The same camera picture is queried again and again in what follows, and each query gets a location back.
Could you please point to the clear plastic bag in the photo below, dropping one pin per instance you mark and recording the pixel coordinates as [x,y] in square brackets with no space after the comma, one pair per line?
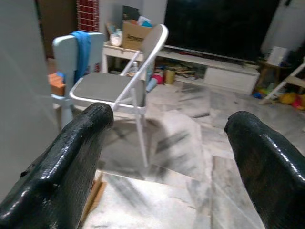
[115,35]

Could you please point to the orange toy blocks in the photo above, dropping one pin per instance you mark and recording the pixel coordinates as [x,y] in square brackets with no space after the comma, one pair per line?
[56,84]

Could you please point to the yellow toy ball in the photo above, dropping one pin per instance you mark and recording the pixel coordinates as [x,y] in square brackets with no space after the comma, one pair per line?
[287,98]

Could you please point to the white side table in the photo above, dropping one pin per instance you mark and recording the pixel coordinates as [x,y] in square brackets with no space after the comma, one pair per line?
[114,51]

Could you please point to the brown cardboard box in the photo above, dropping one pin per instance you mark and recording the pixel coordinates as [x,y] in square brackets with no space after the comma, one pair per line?
[133,35]

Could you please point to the pale grey fridge body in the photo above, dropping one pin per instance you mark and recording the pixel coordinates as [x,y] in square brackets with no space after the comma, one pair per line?
[19,71]

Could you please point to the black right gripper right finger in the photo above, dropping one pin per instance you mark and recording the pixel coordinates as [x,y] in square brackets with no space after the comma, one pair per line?
[269,171]

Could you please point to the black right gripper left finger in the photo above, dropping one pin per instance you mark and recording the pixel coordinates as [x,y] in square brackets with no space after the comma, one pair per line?
[62,167]

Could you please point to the small white box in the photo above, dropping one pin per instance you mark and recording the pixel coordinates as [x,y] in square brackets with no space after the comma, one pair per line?
[277,55]

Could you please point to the light blue cylinder toy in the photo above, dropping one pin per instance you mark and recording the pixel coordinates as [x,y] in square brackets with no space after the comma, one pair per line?
[151,85]

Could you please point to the small wooden stool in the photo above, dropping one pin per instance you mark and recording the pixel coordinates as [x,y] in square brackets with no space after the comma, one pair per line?
[264,71]

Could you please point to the white television stand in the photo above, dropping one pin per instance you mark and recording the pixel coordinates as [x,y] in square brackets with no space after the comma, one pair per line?
[228,76]

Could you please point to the white wooden frame leg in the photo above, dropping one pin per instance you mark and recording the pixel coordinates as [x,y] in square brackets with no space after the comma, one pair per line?
[283,83]

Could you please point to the gold cylindrical can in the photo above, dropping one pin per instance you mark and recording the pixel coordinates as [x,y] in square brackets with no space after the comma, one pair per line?
[169,75]

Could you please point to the blue cloth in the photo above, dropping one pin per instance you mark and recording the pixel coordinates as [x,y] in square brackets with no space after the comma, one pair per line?
[83,55]

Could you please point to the light blue wooden chair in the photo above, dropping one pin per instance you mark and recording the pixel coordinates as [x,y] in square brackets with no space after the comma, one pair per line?
[62,47]

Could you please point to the red brick pattern panel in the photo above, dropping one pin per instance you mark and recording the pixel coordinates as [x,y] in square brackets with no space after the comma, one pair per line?
[87,14]

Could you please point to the small blue toy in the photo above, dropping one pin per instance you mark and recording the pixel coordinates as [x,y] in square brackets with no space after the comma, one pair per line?
[257,95]

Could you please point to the black flat television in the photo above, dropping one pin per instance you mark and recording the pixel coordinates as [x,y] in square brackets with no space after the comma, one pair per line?
[214,23]

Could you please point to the dark book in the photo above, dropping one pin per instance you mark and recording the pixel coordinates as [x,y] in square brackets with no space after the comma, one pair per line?
[130,13]

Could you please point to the pink red toy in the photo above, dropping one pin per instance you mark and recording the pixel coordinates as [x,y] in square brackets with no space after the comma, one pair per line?
[158,79]

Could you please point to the brown wooden base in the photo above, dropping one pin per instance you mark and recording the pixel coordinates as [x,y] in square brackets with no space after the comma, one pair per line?
[95,198]

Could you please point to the grey folding chair white frame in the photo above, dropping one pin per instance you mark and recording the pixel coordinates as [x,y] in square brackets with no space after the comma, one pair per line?
[102,86]

